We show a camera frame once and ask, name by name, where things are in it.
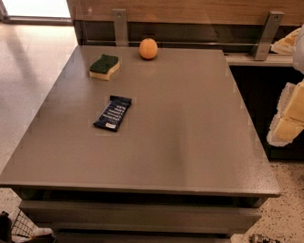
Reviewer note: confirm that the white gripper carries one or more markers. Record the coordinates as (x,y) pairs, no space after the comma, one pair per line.
(288,119)

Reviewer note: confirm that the orange fruit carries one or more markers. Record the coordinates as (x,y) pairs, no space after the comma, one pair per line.
(148,49)

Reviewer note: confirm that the grey drawer cabinet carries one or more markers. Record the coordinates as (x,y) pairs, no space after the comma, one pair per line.
(185,166)

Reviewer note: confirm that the dark blue snack bar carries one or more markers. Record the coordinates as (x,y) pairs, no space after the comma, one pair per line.
(113,114)

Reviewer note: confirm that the green yellow sponge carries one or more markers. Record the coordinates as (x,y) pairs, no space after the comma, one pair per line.
(104,67)

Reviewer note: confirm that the right metal bracket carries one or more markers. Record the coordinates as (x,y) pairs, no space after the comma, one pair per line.
(270,27)

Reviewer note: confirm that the metal bracket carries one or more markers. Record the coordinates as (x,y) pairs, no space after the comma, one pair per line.
(270,27)
(120,26)

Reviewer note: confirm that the left metal bracket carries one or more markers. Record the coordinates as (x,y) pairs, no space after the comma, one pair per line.
(120,26)

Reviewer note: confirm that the horizontal metal rail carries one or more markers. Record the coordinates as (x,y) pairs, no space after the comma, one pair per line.
(185,45)

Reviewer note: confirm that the wire mesh basket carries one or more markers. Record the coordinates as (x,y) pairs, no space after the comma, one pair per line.
(21,225)

